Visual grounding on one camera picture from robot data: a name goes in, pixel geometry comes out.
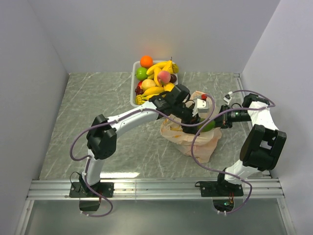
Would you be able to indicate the fake green apple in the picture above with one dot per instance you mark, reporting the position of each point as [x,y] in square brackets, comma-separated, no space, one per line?
[141,73]

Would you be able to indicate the white plastic fruit tray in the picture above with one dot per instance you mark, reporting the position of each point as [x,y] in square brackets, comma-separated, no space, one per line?
[134,81]

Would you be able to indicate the fake orange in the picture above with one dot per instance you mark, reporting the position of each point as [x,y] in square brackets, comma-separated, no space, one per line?
[146,61]

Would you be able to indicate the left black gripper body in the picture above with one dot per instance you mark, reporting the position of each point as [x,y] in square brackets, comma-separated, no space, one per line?
[186,114]

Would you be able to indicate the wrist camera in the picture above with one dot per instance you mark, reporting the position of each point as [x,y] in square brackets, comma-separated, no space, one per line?
[228,98]
[202,105]

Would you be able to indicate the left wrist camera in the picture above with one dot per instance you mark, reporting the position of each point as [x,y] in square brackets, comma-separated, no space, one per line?
[202,105]

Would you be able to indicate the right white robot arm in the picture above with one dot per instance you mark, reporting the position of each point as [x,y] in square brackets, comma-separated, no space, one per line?
[260,151]

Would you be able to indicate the fake yellow pear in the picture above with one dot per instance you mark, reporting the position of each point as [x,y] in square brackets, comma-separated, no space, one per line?
[171,67]

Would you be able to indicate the fake dark plum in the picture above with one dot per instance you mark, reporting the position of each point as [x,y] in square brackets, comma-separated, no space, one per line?
[173,78]

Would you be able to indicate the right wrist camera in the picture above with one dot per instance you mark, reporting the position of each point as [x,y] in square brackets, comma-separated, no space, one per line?
[228,98]

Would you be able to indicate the fake yellow mango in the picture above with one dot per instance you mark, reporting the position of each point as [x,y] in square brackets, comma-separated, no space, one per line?
[168,87]

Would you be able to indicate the fake pink peach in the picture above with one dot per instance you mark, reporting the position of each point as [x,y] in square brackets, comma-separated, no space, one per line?
[163,77]

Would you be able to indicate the fake small banana bunch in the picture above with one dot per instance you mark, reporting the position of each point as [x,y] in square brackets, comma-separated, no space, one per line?
[149,94]

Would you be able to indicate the fake dark cherries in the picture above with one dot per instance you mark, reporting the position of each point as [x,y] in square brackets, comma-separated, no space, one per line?
[139,90]

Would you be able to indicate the translucent orange plastic bag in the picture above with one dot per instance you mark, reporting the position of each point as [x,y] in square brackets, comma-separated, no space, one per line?
[204,145]

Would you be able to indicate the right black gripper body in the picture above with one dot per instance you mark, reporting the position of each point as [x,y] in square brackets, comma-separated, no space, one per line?
[235,116]

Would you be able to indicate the fake green lime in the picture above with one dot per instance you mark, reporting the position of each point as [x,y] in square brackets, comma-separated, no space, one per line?
[207,127]

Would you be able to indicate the fake yellow corn cob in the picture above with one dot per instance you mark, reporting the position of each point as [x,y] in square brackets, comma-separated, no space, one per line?
[157,81]

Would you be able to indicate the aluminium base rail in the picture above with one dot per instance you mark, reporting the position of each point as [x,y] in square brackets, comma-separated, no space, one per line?
[150,189]

